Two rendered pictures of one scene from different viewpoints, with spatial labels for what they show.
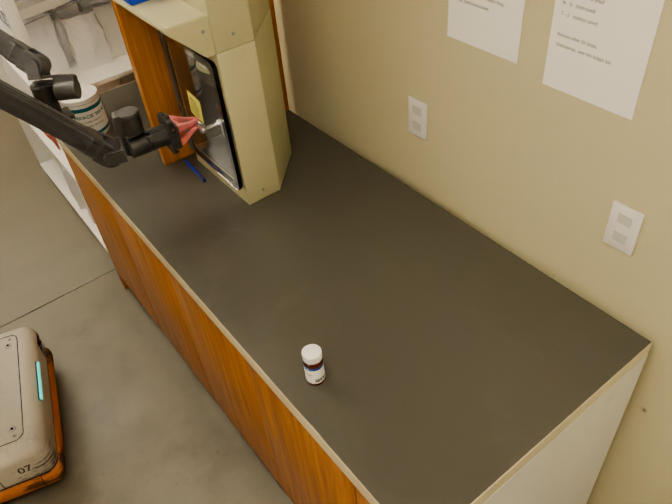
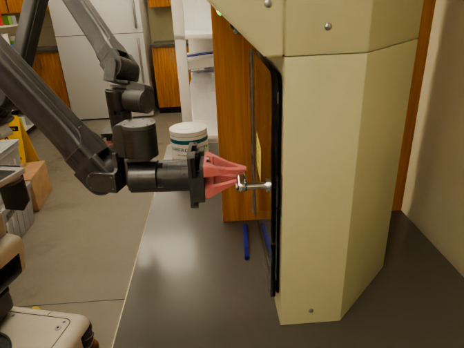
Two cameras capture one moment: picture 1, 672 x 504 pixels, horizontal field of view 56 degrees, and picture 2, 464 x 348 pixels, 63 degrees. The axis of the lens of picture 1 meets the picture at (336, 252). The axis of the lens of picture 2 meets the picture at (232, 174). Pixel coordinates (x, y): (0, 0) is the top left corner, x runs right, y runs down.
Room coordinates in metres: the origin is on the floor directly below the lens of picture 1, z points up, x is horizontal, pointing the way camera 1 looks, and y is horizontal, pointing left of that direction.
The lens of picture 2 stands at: (1.00, 0.04, 1.48)
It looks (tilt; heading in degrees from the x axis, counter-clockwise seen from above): 24 degrees down; 31
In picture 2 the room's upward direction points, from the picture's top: 2 degrees counter-clockwise
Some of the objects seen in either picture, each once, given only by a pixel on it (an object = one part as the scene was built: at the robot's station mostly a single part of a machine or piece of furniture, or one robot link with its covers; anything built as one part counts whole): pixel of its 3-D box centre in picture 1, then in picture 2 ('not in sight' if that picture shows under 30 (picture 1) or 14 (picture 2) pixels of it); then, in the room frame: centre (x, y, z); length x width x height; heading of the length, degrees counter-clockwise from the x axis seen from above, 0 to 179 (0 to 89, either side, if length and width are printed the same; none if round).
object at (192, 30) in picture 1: (161, 23); (232, 14); (1.58, 0.38, 1.46); 0.32 x 0.11 x 0.10; 34
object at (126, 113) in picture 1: (120, 134); (126, 153); (1.44, 0.52, 1.24); 0.12 x 0.09 x 0.11; 108
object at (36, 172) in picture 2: not in sight; (23, 186); (2.55, 3.01, 0.14); 0.41 x 0.32 x 0.28; 40
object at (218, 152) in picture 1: (201, 111); (262, 164); (1.60, 0.34, 1.19); 0.30 x 0.01 x 0.40; 33
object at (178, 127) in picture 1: (184, 128); (219, 176); (1.51, 0.37, 1.20); 0.09 x 0.07 x 0.07; 121
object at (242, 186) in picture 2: (203, 122); (250, 177); (1.53, 0.32, 1.20); 0.10 x 0.05 x 0.03; 33
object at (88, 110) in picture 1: (84, 112); (190, 146); (2.01, 0.82, 1.02); 0.13 x 0.13 x 0.15
